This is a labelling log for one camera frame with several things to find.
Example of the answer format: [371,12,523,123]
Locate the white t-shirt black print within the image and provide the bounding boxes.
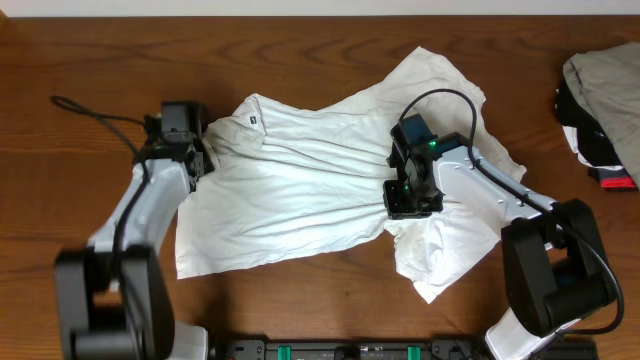
[175,48,525,302]

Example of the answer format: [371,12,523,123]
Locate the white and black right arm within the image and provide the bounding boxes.
[384,127,624,359]

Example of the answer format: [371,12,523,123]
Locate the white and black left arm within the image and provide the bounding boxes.
[54,140,213,360]

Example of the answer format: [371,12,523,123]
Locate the black red folded garment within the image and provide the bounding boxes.
[554,80,639,192]

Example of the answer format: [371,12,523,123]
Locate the grey folded garment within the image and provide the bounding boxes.
[562,42,639,184]

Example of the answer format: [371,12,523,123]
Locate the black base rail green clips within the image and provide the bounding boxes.
[209,337,599,360]

